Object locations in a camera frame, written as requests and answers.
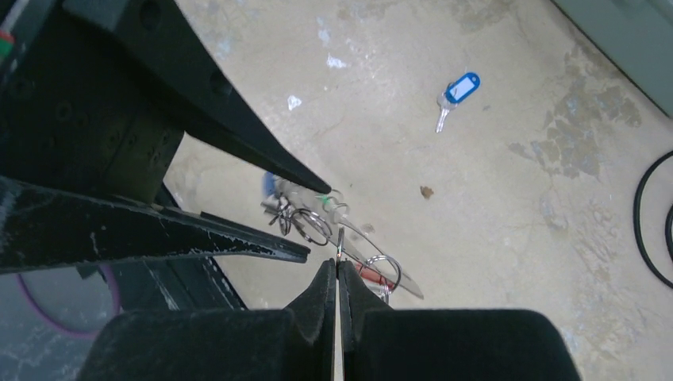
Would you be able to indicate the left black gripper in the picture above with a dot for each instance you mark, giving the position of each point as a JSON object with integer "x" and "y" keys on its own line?
{"x": 74, "y": 119}

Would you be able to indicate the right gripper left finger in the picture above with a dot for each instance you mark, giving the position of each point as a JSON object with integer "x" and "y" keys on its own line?
{"x": 294, "y": 343}

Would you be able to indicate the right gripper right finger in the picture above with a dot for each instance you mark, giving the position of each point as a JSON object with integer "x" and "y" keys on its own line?
{"x": 381, "y": 343}

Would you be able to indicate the metal keyring with keys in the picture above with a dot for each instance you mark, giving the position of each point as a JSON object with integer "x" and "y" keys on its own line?
{"x": 322, "y": 220}

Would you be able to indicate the key with blue tag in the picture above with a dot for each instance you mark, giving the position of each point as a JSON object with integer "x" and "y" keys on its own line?
{"x": 455, "y": 93}

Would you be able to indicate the green plastic toolbox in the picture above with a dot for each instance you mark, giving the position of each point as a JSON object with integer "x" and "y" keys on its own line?
{"x": 636, "y": 36}

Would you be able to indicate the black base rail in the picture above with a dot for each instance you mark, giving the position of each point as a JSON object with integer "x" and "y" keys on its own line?
{"x": 184, "y": 284}

